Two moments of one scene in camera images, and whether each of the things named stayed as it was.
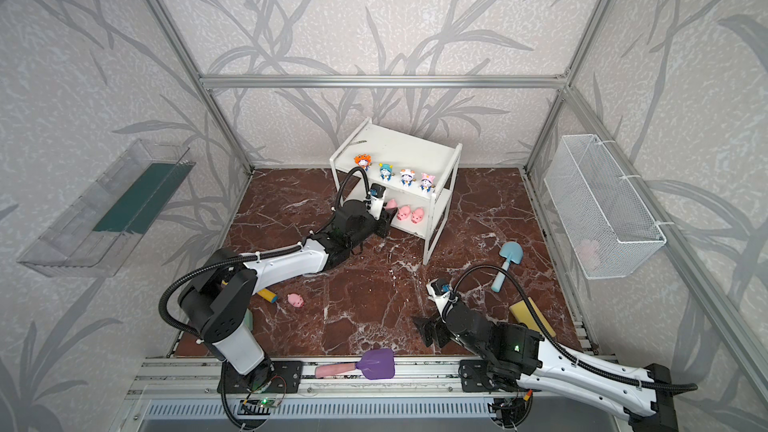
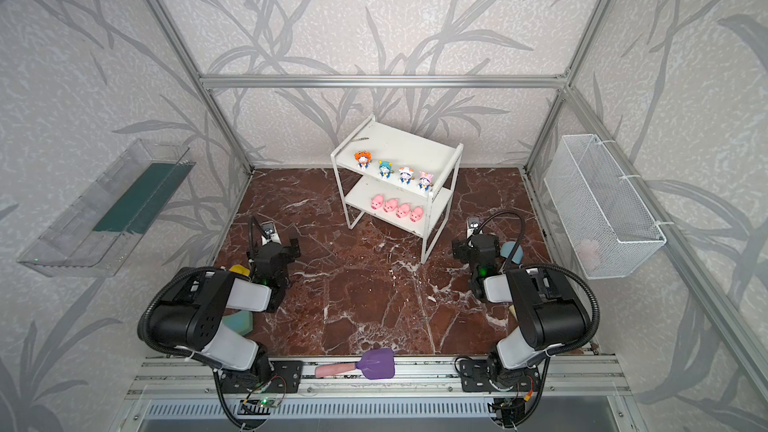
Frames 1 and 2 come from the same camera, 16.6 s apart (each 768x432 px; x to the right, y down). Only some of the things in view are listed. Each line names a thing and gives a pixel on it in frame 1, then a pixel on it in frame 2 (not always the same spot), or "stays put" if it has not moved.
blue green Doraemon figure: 385,171 stays put
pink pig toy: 403,212 stays put
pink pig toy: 417,215 stays put
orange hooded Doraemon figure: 364,160 stays put
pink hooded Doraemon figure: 426,183 stays put
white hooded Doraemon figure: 407,177 stays put
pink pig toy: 295,299 to 377,201
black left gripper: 384,222 to 292,246
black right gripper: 437,324 to 459,250
